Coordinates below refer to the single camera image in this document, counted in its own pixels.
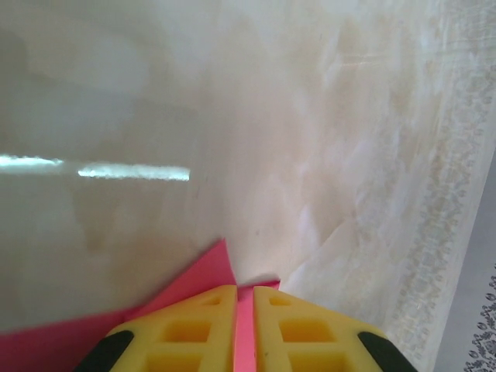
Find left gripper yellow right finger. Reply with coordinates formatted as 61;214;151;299
253;285;418;372

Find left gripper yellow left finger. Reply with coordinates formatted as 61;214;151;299
73;284;239;372

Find pink square paper sheet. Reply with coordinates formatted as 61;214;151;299
0;237;282;372

